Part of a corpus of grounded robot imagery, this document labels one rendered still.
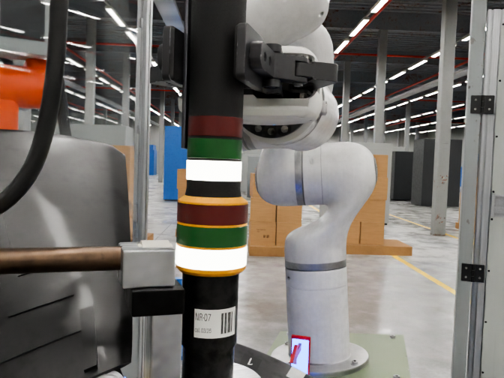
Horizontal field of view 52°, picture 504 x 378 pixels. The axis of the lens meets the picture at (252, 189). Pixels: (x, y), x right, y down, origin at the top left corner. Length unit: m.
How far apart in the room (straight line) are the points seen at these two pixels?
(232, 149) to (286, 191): 0.67
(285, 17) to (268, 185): 0.43
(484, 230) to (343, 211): 1.21
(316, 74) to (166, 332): 0.19
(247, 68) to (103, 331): 0.18
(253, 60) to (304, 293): 0.73
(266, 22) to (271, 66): 0.30
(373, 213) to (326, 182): 7.65
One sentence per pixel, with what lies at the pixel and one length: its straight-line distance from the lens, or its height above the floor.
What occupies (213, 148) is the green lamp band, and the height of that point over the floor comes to 1.42.
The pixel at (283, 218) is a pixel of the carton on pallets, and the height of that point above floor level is 0.56.
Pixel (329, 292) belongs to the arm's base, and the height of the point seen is 1.17.
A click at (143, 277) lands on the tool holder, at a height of 1.34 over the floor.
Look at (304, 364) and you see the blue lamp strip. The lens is 0.70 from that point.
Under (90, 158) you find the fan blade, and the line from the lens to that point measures 0.46.
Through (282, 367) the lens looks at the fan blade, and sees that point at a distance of 0.60.
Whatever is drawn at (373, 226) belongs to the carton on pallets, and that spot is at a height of 0.43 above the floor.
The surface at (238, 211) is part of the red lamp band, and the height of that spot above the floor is 1.38.
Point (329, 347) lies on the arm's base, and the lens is 1.02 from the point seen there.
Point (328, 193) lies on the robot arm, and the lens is 0.98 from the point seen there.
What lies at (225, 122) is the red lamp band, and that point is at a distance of 0.30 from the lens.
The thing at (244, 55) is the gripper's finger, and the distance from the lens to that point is 0.30.
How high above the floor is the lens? 1.41
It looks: 3 degrees down
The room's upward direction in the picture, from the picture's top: 2 degrees clockwise
